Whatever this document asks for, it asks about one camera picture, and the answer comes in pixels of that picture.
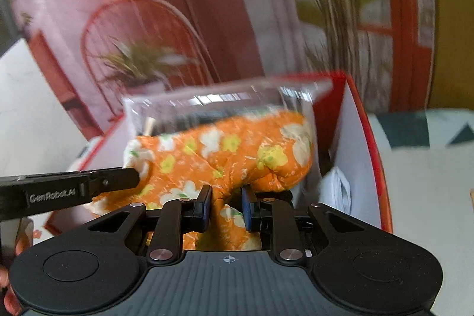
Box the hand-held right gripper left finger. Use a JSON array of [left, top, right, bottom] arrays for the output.
[[87, 185, 214, 264]]

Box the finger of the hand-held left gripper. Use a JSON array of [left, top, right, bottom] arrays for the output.
[[88, 167, 142, 197]]

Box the white cloth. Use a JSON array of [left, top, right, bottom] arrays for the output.
[[321, 168, 353, 217]]

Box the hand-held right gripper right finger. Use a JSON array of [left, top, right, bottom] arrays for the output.
[[241, 186, 368, 264]]

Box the orange floral cloth sleeve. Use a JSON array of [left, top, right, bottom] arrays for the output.
[[91, 110, 316, 253]]

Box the wall poster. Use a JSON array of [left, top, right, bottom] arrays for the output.
[[0, 0, 435, 142]]

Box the shiny clear plastic packet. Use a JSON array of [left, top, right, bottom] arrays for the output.
[[122, 76, 324, 139]]

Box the person's left hand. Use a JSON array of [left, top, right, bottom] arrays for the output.
[[0, 223, 23, 316]]

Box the red strawberry print box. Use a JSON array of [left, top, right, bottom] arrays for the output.
[[44, 70, 394, 234]]

